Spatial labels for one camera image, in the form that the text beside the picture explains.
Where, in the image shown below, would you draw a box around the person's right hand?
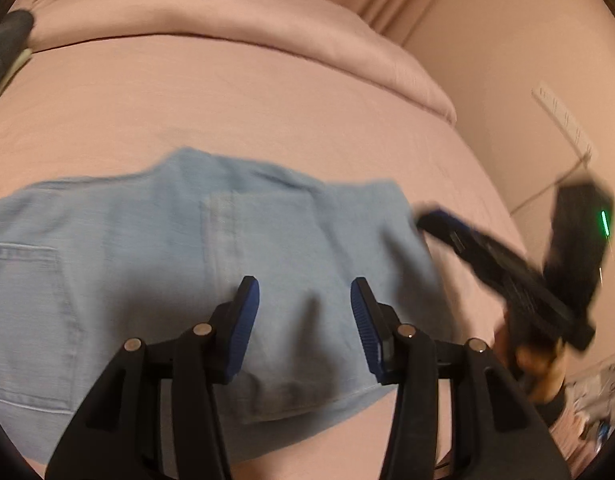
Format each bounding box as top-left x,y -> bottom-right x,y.
495,317 -> 568,403

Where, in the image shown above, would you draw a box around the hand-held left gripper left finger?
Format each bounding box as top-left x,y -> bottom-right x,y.
44,276 -> 260,480

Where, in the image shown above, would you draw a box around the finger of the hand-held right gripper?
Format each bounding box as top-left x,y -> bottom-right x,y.
416,205 -> 488,261

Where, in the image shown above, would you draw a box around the pink duvet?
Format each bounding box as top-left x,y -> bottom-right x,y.
7,0 -> 458,126

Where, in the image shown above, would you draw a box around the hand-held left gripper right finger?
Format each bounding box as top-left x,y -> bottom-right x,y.
350,276 -> 573,480

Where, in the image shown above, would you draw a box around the white power strip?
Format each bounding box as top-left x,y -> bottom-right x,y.
531,86 -> 595,161

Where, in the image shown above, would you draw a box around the thin cable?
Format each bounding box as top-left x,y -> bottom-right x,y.
510,160 -> 588,213

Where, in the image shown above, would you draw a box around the folded dark denim jeans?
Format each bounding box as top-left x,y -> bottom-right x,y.
0,10 -> 36,96

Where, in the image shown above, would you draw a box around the white printed packaging pile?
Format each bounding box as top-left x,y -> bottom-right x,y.
550,355 -> 615,461

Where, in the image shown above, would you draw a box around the light blue denim pants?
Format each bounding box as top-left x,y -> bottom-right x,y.
0,146 -> 461,461

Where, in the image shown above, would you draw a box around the pink curtain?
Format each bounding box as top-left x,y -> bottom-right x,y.
307,0 -> 463,48

